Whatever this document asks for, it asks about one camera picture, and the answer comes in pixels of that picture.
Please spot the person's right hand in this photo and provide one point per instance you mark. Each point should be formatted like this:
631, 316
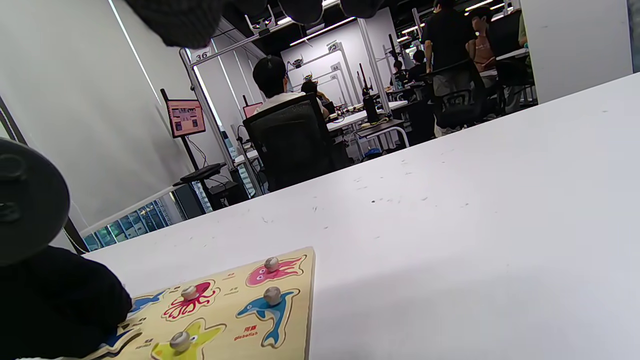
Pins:
50, 310

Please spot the blue dolphin puzzle piece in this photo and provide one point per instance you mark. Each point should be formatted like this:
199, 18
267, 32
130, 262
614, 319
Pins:
272, 320

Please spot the wooden sea animal puzzle frame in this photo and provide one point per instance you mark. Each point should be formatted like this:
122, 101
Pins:
295, 300

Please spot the glass window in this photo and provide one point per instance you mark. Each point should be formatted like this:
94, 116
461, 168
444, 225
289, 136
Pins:
130, 225

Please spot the black computer tower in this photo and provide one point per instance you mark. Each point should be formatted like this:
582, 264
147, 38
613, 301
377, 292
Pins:
227, 192

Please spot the pink screen monitor on stand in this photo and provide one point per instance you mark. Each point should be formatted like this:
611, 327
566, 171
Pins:
186, 117

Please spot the small pink screen monitor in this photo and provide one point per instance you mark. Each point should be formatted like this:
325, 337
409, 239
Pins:
252, 107

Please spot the black mesh office chair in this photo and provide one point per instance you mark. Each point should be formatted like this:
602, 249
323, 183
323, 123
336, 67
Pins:
295, 145

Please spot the white number sign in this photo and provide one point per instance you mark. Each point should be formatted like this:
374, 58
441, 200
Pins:
201, 55

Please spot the white desk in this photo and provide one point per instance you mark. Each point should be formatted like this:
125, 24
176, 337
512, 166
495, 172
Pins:
350, 119

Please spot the dark brown side table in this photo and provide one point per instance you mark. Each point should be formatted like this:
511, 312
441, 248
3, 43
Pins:
380, 127

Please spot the black bottle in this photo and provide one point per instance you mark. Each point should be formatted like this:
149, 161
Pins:
371, 110

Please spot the white rolling cart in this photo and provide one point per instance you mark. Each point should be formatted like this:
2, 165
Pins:
395, 134

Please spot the black swivel chair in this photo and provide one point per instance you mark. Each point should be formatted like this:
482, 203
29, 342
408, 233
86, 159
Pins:
460, 105

